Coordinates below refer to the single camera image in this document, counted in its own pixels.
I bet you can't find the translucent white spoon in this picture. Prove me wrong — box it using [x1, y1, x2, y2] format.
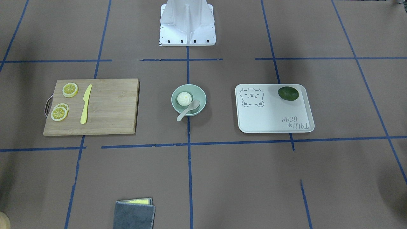
[177, 100, 200, 121]

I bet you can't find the white steamed bun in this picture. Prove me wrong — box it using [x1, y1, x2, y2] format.
[177, 92, 192, 106]

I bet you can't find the mint green bowl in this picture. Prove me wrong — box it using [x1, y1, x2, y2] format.
[171, 84, 207, 116]

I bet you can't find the white bear tray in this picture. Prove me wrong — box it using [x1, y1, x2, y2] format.
[235, 84, 314, 133]

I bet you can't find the dark green avocado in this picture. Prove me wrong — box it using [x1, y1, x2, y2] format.
[278, 87, 299, 101]

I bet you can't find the bamboo cutting board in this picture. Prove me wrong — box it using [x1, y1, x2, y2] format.
[43, 79, 140, 136]

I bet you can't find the yellow sponge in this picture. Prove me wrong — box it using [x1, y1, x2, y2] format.
[123, 198, 152, 205]

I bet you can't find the yellow plastic knife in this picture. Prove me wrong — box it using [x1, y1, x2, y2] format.
[80, 84, 93, 124]

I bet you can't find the grey folded cloth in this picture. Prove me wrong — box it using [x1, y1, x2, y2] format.
[113, 201, 155, 229]

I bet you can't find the lemon slice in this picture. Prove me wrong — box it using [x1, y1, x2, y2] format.
[51, 106, 68, 121]
[54, 103, 69, 113]
[62, 82, 78, 98]

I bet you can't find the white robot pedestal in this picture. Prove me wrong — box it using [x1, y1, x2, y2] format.
[159, 0, 217, 46]

